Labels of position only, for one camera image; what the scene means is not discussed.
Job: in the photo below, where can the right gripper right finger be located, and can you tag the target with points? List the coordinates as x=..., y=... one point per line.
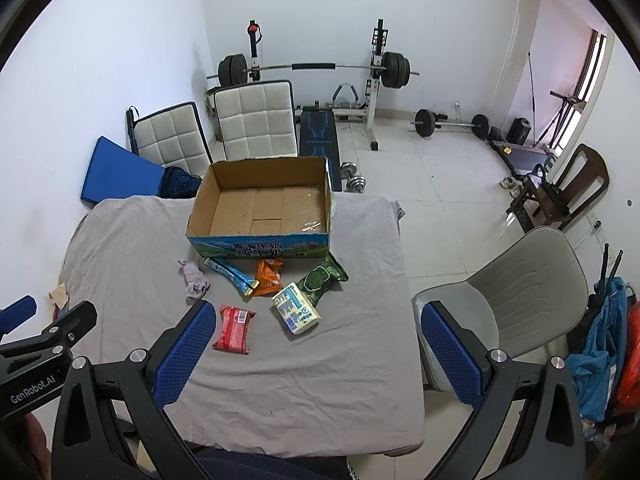
x=547, y=441

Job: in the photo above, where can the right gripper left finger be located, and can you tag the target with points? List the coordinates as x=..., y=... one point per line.
x=87, y=441

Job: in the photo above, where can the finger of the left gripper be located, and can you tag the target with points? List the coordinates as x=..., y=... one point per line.
x=65, y=331
x=16, y=314

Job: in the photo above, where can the purple cloth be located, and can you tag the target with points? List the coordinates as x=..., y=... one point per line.
x=196, y=282

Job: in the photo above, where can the red snack packet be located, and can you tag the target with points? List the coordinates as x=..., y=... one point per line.
x=234, y=330

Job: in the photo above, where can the blue long snack packet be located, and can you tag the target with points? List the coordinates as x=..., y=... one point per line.
x=244, y=283

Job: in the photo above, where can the orange snack packet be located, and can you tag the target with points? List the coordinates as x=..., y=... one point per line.
x=268, y=275

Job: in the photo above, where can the white blue milk carton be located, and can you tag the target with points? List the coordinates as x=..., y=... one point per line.
x=295, y=309

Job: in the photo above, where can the green snack packet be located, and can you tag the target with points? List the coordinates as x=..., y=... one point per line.
x=321, y=278

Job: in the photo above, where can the blue bag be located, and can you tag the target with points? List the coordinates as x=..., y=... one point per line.
x=597, y=361

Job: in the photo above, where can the orange red bag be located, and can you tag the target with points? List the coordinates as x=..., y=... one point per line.
x=628, y=393

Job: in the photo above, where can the grey shell chair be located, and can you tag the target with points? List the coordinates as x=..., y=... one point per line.
x=533, y=293

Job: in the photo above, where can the blue foam mat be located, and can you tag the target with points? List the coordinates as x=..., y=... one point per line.
x=114, y=172

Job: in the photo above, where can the dark blue cloth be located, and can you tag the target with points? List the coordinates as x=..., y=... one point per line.
x=178, y=184

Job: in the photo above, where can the grey tablecloth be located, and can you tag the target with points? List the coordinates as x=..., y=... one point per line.
x=351, y=385

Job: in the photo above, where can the white quilted chair left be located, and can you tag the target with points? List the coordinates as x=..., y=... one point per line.
x=173, y=137

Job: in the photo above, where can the white quilted chair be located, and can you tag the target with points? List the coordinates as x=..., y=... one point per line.
x=173, y=137
x=257, y=120

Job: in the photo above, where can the dark wooden chair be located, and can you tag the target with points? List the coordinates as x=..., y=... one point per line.
x=581, y=184

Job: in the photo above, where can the cardboard box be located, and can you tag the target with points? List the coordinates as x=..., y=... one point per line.
x=263, y=208

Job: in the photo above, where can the white quilted chair right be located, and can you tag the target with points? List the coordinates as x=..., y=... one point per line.
x=257, y=120

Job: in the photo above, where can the treadmill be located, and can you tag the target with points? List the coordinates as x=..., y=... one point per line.
x=521, y=160

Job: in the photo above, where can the barbell on rack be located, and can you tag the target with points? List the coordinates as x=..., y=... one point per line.
x=394, y=70

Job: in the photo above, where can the black blue weight bench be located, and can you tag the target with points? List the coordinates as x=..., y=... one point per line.
x=318, y=138

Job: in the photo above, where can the black speaker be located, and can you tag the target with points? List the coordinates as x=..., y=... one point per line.
x=519, y=131

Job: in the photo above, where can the chrome dumbbell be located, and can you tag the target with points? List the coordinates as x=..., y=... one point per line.
x=353, y=181

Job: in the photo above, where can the floor barbell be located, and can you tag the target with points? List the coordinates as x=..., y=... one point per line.
x=426, y=122

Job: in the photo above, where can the white barbell rack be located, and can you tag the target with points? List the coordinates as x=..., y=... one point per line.
x=373, y=85

